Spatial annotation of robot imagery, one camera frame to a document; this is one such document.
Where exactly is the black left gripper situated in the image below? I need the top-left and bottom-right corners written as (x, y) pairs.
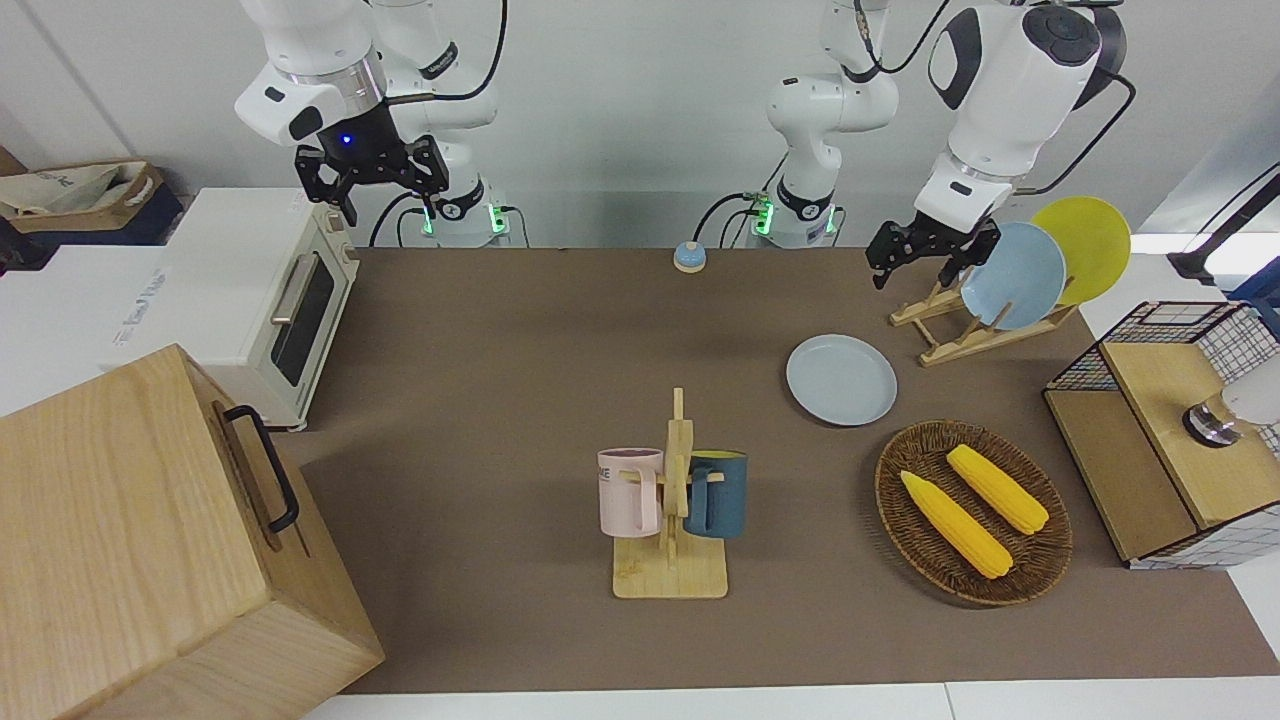
top-left (865, 212), bottom-right (1003, 292)

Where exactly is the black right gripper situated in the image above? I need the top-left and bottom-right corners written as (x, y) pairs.
top-left (294, 100), bottom-right (448, 227)

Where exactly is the gray plate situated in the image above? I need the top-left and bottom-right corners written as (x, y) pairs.
top-left (785, 333), bottom-right (898, 427)

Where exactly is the light blue plate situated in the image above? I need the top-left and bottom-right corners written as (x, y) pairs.
top-left (960, 221), bottom-right (1068, 332)

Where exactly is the wooden plate rack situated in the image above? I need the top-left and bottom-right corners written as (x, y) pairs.
top-left (890, 280), bottom-right (1081, 368)

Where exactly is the yellow plate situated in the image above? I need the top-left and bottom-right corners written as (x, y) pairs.
top-left (1030, 196), bottom-right (1133, 307)

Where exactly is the white toaster oven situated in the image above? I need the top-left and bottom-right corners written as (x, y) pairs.
top-left (108, 188), bottom-right (361, 433)

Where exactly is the dark blue storage bin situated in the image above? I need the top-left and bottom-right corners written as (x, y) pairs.
top-left (0, 190), bottom-right (186, 273)

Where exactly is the yellow corn cob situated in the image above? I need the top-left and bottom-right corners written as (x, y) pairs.
top-left (946, 444), bottom-right (1050, 536)
top-left (900, 470), bottom-right (1014, 580)

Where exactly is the brown table mat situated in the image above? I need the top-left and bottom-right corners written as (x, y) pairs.
top-left (270, 247), bottom-right (1280, 696)

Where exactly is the wooden shelf insert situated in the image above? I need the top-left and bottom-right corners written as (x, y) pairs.
top-left (1045, 340), bottom-right (1280, 561)

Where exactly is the brown wicker basket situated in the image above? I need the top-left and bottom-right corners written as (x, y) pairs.
top-left (875, 420), bottom-right (1074, 607)

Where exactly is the dark blue mug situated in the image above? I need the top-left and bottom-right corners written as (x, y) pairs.
top-left (684, 450), bottom-right (749, 541)

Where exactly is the white cylindrical bottle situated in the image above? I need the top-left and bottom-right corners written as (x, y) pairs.
top-left (1183, 365), bottom-right (1280, 448)

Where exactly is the pink mug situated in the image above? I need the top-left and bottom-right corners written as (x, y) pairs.
top-left (597, 447), bottom-right (666, 538)

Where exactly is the wooden mug tree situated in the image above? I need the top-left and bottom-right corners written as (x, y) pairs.
top-left (612, 387), bottom-right (729, 600)

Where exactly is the large wooden box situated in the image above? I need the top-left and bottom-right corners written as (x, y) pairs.
top-left (0, 343), bottom-right (386, 720)

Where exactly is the black base cable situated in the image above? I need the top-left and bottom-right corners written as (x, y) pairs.
top-left (693, 190), bottom-right (766, 249)
top-left (368, 193), bottom-right (431, 249)

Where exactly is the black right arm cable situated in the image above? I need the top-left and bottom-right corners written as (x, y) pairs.
top-left (378, 0), bottom-right (509, 105)

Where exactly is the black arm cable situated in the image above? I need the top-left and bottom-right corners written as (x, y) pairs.
top-left (853, 0), bottom-right (1139, 197)
top-left (378, 0), bottom-right (509, 105)

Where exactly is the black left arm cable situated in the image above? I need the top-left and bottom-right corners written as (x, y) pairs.
top-left (853, 0), bottom-right (1139, 197)

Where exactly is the black box handle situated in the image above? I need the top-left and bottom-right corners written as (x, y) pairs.
top-left (222, 404), bottom-right (301, 534)

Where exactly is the white-lined wire grid basket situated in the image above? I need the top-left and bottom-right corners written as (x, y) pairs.
top-left (1043, 300), bottom-right (1280, 571)

